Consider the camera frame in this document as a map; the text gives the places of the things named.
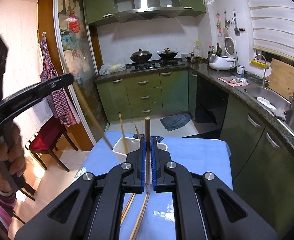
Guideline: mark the white rice cooker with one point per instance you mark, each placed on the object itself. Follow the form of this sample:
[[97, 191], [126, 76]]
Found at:
[[222, 61]]

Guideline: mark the tan bamboo chopstick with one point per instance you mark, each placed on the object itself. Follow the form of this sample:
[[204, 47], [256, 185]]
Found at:
[[122, 130], [137, 131]]

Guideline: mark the dark granite countertop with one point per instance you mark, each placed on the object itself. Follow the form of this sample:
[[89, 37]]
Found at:
[[204, 71]]

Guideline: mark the small sauce bottle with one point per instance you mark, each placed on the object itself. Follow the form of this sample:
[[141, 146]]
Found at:
[[213, 50], [209, 52]]

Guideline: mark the wooden cutting board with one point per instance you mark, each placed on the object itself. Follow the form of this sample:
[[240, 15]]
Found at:
[[284, 77]]

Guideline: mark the yellow oil bottle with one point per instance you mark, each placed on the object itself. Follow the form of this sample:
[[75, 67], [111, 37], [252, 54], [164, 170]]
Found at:
[[197, 48]]

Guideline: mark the hanging black spatula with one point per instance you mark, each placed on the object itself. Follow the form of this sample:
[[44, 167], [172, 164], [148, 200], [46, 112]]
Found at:
[[236, 31]]

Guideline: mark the black gas hob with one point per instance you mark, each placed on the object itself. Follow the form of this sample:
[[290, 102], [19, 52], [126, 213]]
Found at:
[[157, 65]]

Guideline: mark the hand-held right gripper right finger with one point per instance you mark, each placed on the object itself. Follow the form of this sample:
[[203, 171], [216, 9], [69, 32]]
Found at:
[[154, 160]]

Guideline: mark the small steel pot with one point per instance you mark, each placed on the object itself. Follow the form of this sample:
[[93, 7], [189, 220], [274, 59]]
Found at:
[[192, 58]]

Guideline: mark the dark brown chopstick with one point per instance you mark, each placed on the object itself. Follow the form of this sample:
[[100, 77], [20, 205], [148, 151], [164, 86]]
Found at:
[[147, 130]]

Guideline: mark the white enamel mug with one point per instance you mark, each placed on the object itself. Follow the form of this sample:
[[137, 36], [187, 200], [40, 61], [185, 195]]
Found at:
[[240, 70]]

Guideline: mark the grey rag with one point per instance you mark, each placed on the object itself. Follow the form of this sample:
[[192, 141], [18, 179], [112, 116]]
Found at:
[[280, 113]]

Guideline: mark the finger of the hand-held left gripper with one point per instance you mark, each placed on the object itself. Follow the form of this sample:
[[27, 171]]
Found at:
[[37, 91]]

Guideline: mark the hanging metal ladle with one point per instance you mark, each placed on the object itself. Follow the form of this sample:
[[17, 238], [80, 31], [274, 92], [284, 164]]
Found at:
[[226, 31]]

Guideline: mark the blue patterned tablecloth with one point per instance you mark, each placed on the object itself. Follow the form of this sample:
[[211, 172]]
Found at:
[[199, 160]]

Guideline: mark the yellow green tray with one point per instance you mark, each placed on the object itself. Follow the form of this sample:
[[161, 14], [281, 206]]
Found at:
[[259, 63]]

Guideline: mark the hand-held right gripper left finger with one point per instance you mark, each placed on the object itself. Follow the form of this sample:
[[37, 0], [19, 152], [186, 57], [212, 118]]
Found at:
[[143, 160]]

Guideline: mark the wooden chair with red cushion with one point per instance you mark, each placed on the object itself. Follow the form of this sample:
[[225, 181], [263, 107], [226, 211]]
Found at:
[[47, 135]]

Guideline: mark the small curved steel faucet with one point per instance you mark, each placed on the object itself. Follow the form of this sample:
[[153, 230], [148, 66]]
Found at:
[[264, 72]]

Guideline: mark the dark glass bottle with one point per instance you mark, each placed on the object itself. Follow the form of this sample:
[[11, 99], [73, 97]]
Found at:
[[219, 50]]

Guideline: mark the white plate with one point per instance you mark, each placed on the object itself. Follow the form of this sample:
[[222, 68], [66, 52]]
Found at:
[[265, 102]]

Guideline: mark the white plastic utensil holder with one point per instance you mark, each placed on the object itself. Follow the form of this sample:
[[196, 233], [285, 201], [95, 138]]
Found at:
[[122, 150]]

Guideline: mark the pink dish cloth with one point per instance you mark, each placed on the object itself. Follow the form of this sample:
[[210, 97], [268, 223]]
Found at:
[[232, 82]]

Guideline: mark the blue grey floor cloth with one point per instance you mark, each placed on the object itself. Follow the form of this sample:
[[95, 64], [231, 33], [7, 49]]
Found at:
[[175, 121]]

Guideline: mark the red checked apron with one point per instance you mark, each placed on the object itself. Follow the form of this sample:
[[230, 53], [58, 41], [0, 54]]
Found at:
[[59, 100]]

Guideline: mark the white window blind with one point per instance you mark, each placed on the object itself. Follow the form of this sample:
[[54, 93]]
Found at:
[[274, 12]]

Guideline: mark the printed glass sliding door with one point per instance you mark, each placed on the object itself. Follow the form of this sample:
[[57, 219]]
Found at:
[[74, 55]]

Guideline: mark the clear plastic bag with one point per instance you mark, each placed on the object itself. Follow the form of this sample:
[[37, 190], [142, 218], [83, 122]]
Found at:
[[113, 68]]

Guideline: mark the person's left hand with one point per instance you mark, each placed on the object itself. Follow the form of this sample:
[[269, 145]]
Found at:
[[17, 155]]

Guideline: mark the pink hanging kitchen tool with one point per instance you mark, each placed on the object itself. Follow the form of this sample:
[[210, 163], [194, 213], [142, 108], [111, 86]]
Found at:
[[219, 25]]

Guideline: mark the black wok with lid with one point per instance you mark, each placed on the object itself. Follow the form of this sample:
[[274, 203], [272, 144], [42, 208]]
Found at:
[[140, 55]]

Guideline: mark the black built-in appliance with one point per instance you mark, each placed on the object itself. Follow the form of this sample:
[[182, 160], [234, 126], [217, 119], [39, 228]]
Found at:
[[209, 100]]

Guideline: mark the steel range hood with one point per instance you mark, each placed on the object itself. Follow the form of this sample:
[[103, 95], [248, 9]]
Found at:
[[147, 2]]

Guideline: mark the green wall cabinets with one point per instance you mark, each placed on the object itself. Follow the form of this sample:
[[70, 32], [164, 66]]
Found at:
[[97, 5]]

